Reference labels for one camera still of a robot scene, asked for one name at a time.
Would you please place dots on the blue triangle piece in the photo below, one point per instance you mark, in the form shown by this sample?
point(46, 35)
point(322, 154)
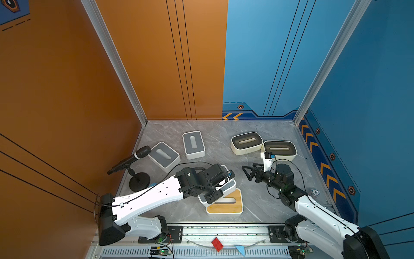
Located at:
point(241, 249)

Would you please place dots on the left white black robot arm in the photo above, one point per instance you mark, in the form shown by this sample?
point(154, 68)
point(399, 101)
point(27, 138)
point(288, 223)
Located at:
point(121, 216)

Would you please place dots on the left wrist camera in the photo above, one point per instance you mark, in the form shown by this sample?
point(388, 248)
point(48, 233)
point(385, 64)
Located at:
point(230, 174)

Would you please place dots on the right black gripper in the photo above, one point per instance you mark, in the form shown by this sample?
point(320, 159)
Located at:
point(260, 171)

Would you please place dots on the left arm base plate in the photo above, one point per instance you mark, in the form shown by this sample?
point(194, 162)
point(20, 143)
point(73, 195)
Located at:
point(172, 235)

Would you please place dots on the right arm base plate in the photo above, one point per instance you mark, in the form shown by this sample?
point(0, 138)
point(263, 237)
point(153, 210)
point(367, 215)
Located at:
point(276, 234)

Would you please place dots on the aluminium corner post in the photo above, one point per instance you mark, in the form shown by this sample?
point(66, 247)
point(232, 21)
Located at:
point(97, 20)
point(351, 22)

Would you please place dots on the left green circuit board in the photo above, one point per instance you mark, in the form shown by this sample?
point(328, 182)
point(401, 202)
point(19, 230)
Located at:
point(160, 252)

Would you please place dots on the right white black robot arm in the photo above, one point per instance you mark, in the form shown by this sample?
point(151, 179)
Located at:
point(315, 224)

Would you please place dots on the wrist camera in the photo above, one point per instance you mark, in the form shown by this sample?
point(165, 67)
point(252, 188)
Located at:
point(268, 159)
point(230, 174)

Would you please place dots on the dark lid cream box left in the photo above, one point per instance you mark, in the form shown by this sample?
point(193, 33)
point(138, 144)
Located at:
point(246, 143)

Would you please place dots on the dark lid cream box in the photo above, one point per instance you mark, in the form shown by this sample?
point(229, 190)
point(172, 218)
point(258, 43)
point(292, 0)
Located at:
point(282, 149)
point(246, 143)

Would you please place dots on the left aluminium corner post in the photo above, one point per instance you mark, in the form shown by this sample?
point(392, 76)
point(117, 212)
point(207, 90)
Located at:
point(97, 20)

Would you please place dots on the bamboo lid white tissue box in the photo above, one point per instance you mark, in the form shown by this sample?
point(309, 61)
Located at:
point(230, 205)

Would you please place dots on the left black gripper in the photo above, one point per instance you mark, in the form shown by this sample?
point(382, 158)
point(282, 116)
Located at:
point(218, 195)

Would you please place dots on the red plastic block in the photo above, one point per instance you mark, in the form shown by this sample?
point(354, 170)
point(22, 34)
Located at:
point(217, 244)

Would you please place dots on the right green circuit board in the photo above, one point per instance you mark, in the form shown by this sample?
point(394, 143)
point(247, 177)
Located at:
point(299, 253)

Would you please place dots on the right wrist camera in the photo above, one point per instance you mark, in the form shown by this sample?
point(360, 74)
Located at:
point(268, 159)

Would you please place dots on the green circuit board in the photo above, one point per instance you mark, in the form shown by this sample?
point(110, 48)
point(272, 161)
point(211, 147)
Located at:
point(160, 252)
point(299, 253)

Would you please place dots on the right aluminium corner post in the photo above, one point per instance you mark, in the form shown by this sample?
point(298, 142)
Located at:
point(351, 22)

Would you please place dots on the grey lid tissue box back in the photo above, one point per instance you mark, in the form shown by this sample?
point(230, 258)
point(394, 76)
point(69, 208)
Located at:
point(193, 145)

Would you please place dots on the grey lid tissue box left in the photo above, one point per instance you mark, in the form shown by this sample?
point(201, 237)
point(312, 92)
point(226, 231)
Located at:
point(164, 157)

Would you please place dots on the black microphone on stand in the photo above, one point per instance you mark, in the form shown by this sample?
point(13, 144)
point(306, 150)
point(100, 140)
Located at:
point(138, 181)

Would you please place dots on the dark lid cream box right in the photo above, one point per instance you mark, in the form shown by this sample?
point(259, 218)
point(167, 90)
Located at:
point(282, 149)

